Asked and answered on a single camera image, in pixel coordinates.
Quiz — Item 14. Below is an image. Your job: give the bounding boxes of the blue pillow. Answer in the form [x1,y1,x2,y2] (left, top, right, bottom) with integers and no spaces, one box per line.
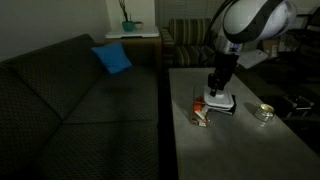
[90,41,134,76]

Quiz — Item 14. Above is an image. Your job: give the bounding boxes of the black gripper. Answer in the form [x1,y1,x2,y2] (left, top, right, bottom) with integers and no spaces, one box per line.
[206,51,240,99]

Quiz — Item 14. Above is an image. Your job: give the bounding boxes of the striped armchair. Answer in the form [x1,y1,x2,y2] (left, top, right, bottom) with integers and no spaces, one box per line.
[159,17,221,70]

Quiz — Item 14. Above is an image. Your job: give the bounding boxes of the dark patterned sofa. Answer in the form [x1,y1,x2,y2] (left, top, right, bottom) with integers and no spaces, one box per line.
[0,33,161,180]

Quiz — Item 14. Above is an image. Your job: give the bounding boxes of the wooden side table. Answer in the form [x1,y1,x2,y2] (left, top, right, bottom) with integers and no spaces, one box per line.
[103,35,164,74]

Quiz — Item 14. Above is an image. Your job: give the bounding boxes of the window blinds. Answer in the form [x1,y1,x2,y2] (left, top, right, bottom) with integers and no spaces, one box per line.
[154,0,231,28]

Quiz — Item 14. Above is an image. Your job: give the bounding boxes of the candle in glass jar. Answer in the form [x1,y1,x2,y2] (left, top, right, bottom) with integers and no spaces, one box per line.
[253,103,276,123]

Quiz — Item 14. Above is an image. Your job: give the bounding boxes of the black electronic box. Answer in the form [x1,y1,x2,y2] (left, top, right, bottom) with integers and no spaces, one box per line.
[282,94,316,112]

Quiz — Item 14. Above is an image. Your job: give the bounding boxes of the small white pot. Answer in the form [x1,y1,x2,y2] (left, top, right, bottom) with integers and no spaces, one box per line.
[133,21,145,31]

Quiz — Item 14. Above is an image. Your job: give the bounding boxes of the black spiral notebook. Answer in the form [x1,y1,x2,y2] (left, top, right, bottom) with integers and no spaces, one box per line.
[213,94,238,117]

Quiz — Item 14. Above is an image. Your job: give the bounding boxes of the clear plastic container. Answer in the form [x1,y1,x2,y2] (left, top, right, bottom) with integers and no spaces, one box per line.
[190,85,213,129]

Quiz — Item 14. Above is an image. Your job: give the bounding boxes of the teal plant pot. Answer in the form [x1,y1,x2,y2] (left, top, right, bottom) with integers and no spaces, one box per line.
[121,21,136,33]

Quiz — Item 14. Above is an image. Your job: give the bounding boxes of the cardboard box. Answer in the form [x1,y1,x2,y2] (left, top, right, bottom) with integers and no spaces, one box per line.
[262,37,282,62]

